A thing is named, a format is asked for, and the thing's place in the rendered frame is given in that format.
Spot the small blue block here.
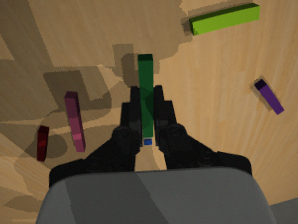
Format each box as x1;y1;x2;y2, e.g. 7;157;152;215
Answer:
144;139;152;145

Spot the pink rod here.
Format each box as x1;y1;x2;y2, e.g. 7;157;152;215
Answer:
64;91;86;152

